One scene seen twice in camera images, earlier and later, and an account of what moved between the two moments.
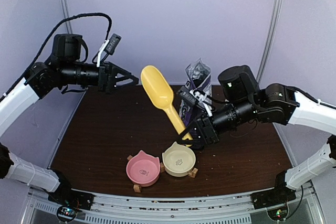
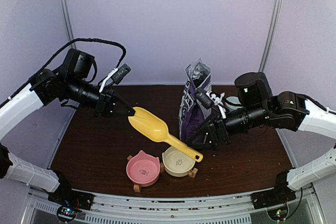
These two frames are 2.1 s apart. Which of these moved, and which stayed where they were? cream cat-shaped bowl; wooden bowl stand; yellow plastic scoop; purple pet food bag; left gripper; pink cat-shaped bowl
Moved: yellow plastic scoop; left gripper
Stayed: purple pet food bag; wooden bowl stand; cream cat-shaped bowl; pink cat-shaped bowl
